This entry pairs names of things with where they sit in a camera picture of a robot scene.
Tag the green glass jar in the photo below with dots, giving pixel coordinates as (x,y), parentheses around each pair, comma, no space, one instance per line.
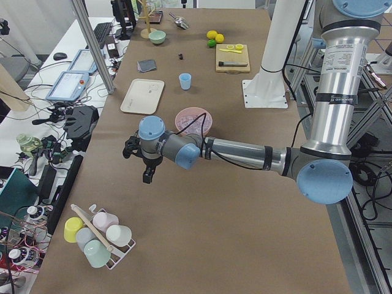
(28,144)

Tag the light blue plastic cup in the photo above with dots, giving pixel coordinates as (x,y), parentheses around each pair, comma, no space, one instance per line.
(185,80)

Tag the lemon half near corner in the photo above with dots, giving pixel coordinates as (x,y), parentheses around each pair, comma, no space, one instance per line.
(239,46)

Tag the mint green bowl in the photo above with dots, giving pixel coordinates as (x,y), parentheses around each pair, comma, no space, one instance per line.
(157,37)

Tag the black keyboard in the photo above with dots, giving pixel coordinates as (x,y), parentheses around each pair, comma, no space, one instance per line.
(101,31)

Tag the pink cup in rack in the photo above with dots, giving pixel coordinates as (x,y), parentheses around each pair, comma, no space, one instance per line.
(102,221)

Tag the metal ice scoop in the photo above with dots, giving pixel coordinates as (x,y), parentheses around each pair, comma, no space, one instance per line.
(179,21)

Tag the yellow cup in rack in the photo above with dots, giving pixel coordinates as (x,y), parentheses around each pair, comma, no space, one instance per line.
(71,227)

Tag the grey folded cloth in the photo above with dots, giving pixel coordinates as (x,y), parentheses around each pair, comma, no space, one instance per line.
(146,65)

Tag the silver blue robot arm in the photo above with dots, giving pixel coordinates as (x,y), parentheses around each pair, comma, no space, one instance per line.
(320,167)

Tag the wooden cutting board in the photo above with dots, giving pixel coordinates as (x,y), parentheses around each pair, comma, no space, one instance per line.
(223,56)

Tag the pink bowl of ice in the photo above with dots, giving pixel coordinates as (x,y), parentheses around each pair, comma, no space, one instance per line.
(193,120)

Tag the green lime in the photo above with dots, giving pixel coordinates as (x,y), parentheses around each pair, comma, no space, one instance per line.
(211,43)

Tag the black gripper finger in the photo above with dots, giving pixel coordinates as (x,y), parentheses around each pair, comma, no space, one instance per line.
(148,175)

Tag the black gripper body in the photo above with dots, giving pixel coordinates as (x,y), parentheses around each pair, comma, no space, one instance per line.
(150,162)

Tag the wooden cup tree stand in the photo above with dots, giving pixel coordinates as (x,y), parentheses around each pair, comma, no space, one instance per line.
(148,11)

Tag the mint cup in rack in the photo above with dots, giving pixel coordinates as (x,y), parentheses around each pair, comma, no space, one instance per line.
(96,253)

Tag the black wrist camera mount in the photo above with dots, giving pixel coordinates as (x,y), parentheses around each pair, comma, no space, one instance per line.
(132,147)

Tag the aluminium frame post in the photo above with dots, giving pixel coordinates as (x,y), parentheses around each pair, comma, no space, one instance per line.
(88,34)

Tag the far blue teach pendant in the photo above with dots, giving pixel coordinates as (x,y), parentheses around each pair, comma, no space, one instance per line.
(83,62)

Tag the whole lemon outer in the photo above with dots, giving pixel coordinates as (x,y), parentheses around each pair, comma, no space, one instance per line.
(211,35)

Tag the yellow plastic knife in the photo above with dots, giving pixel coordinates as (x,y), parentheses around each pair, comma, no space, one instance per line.
(230,51)

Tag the near blue teach pendant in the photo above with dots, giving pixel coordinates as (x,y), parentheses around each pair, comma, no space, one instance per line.
(68,87)

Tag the white wire cup rack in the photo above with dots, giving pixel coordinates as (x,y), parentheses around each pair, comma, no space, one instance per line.
(117,253)

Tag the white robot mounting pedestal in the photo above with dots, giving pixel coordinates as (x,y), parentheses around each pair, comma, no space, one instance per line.
(267,89)

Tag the whole lemon inner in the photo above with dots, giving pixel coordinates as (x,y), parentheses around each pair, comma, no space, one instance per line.
(219,38)

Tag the black framed tray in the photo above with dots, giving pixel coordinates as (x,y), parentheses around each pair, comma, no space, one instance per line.
(155,18)

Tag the white cup in rack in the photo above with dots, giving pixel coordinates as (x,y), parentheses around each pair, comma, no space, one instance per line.
(119,235)

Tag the grey cup in rack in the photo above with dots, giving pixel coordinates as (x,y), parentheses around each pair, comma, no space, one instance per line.
(83,237)

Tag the whole lemon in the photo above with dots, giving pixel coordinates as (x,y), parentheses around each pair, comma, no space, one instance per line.
(219,38)
(211,35)

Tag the steel muddler black tip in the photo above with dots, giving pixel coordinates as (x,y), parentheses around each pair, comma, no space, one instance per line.
(232,64)

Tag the cream rabbit serving tray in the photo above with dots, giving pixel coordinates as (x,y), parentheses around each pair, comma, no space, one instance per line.
(143,96)

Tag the black computer mouse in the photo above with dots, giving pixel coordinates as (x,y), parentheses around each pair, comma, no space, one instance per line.
(59,56)

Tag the blue teach pendant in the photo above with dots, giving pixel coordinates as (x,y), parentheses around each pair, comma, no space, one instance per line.
(68,87)
(83,62)

